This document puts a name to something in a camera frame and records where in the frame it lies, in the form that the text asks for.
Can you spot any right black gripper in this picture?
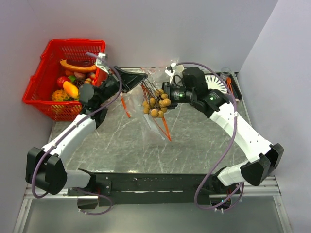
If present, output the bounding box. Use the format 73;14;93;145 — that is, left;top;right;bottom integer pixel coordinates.
150;81;196;109

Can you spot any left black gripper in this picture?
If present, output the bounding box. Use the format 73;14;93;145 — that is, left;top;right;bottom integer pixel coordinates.
96;65;148;106

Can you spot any brown longan bunch toy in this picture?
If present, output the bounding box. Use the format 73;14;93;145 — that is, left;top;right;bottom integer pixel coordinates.
141;81;172;118

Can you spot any clear zip bag orange zipper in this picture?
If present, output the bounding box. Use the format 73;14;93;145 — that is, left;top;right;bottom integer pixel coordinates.
141;104;172;141

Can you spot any orange mango toy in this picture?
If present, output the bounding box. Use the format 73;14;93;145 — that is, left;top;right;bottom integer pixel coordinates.
63;81;79;99

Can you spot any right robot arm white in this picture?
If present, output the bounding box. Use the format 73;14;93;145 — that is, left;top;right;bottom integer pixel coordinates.
162;67;284;193

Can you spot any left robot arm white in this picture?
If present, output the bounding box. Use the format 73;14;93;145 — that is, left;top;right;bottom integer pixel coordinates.
25;66;148;198

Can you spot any crumpled clear plastic bag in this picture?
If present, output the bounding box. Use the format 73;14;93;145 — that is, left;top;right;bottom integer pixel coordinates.
140;58;182;86

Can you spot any striped white plate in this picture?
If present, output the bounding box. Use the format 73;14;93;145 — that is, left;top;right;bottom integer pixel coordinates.
205;74;228;94

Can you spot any cream ceramic mug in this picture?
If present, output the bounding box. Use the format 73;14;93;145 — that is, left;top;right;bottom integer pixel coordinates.
173;65;184;76

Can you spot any clear drinking glass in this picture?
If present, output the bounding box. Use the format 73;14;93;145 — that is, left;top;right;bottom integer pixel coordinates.
220;67;231;82

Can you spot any orange plastic spoon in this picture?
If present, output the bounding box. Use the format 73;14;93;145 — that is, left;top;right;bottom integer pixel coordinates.
226;76;234;95

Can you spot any black serving tray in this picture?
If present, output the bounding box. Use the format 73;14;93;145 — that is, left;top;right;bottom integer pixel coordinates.
206;71;243;101

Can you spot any dark grape bunch toy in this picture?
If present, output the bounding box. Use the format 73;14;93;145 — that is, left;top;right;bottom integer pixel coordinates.
73;79;84;89

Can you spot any green leaf toy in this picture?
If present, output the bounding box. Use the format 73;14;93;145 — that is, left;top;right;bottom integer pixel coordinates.
68;75;76;83

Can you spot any red apple toy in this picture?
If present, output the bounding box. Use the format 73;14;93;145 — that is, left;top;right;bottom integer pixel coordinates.
56;76;70;89

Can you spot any spiky yellow fruit toy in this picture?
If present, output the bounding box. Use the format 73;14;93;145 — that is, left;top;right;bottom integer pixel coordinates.
52;90;70;101

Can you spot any red plastic basket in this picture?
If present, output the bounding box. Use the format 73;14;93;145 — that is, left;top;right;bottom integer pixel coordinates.
23;38;105;121

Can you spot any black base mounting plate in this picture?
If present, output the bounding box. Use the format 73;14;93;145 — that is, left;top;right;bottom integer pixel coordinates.
67;171;243;207

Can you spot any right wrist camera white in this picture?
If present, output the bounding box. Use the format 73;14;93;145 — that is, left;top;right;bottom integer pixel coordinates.
165;62;177;83

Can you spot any aluminium rail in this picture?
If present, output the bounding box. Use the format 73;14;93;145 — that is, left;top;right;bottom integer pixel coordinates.
23;176;281;199

